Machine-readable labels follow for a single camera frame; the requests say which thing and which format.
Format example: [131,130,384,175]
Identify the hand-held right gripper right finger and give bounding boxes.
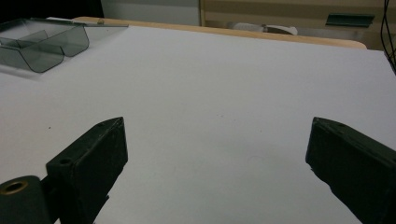
[304,116,396,224]

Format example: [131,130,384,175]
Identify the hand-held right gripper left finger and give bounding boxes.
[46,116,129,224]

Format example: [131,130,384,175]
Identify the clear grey plastic organizer tray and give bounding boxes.
[0,17,130,74]

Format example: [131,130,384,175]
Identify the beige cabinet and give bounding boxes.
[199,0,396,51]

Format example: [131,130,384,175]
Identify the white object behind table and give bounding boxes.
[228,21,299,36]

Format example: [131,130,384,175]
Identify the black cable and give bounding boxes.
[380,0,396,76]

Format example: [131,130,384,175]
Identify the dark green drawer handle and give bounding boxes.
[325,12,375,28]

